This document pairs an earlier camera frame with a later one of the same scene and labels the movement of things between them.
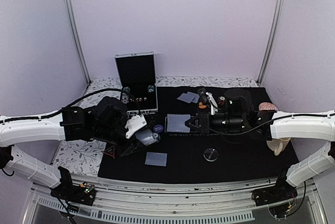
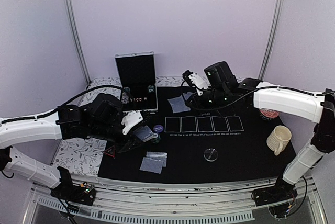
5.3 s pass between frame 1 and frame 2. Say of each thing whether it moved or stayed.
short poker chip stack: stayed
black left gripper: stayed
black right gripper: moved
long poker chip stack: stayed
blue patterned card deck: moved
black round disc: stayed
